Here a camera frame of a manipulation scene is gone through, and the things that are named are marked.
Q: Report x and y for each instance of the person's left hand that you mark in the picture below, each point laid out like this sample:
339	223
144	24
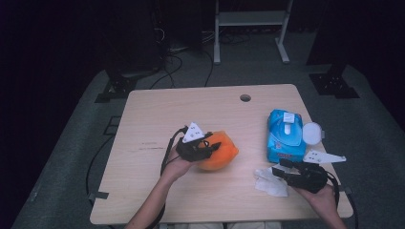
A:
175	167

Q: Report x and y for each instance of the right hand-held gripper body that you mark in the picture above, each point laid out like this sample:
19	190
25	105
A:
309	178

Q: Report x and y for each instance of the white metal stand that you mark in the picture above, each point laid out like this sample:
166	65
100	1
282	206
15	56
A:
248	18

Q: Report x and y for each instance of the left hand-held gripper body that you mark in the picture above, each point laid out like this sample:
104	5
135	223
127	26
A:
191	151

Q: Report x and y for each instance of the black stand base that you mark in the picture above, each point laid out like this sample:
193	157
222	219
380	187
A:
119	86
332	84

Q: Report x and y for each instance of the person's beige trousers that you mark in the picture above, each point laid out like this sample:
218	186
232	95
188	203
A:
207	226

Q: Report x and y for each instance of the blue wet wipes pack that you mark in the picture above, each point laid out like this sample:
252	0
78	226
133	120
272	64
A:
286	140

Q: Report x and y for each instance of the white wet wipe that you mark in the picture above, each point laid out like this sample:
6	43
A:
270	186

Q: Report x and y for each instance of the person's right hand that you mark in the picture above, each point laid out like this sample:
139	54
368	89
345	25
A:
323	200

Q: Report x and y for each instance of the grey table edge bracket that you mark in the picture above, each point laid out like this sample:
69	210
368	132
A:
98	195
345	189

